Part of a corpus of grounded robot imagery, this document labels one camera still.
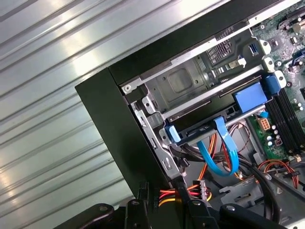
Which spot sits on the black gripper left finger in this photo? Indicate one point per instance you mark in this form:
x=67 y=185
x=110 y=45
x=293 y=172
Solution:
x=135 y=214

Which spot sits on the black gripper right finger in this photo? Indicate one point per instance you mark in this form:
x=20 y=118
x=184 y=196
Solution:
x=200 y=214

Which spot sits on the hard disk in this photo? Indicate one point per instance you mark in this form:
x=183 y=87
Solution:
x=249 y=97

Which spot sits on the silver disk bay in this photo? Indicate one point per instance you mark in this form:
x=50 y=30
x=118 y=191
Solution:
x=149 y=105

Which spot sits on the silver drive cage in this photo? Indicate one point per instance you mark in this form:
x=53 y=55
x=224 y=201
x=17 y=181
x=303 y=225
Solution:
x=240 y=195

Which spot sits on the black open PC case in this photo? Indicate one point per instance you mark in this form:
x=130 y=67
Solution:
x=107 y=114

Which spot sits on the black RAM slot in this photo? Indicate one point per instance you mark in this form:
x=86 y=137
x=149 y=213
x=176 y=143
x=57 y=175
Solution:
x=297 y=120
x=286 y=122
x=280 y=124
x=292 y=121

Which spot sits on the blue expansion slot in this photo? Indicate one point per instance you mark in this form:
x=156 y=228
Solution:
x=299 y=58

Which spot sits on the green motherboard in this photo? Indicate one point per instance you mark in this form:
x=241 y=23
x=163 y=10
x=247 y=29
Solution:
x=281 y=31

